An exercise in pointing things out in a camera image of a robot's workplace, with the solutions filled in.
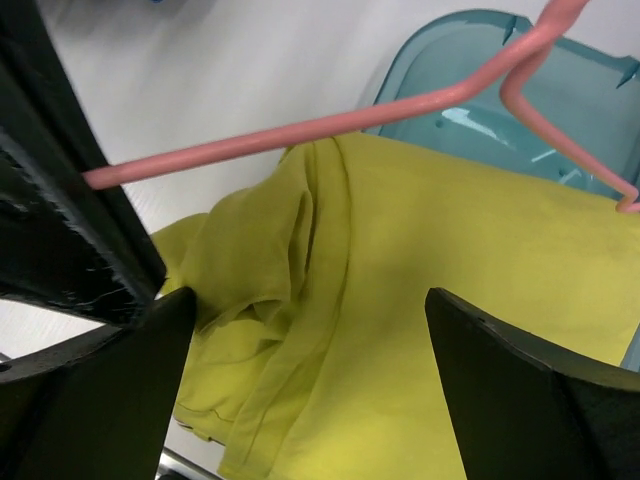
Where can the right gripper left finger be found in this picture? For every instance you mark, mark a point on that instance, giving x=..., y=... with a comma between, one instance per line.
x=98, y=405

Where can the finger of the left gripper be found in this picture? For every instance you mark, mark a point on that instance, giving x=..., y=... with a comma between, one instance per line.
x=64, y=246

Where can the front aluminium rail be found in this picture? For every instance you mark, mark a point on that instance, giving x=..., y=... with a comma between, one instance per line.
x=174, y=466

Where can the yellow-green trousers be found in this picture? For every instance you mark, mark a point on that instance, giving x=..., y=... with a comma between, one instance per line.
x=311, y=356

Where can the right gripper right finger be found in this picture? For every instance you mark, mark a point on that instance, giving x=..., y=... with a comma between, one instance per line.
x=525, y=408

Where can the pink hanger of yellow trousers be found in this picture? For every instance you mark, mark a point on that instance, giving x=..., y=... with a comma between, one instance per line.
x=512, y=66

